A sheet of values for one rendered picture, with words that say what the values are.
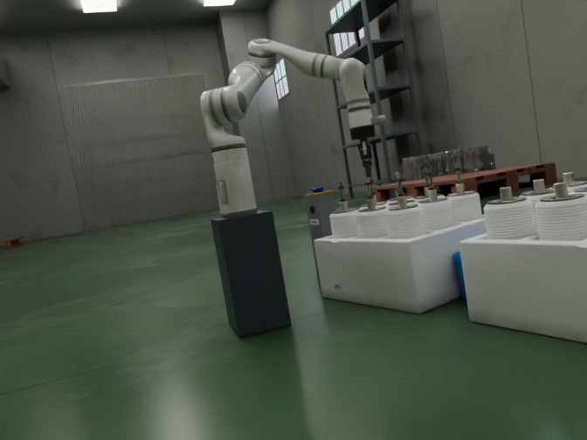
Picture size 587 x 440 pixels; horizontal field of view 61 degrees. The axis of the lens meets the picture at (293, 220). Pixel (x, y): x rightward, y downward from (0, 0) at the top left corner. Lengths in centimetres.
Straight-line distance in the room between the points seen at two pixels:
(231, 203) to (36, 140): 1080
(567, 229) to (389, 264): 44
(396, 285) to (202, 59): 1125
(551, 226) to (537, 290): 12
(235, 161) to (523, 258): 70
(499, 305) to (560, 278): 15
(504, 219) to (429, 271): 26
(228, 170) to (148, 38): 1111
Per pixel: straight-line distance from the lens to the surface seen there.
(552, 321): 106
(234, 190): 127
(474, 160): 486
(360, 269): 137
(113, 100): 1192
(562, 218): 104
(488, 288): 112
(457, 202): 146
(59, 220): 1185
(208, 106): 130
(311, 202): 163
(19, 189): 1197
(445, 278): 132
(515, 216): 110
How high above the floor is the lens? 37
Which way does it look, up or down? 5 degrees down
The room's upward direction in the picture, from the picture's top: 9 degrees counter-clockwise
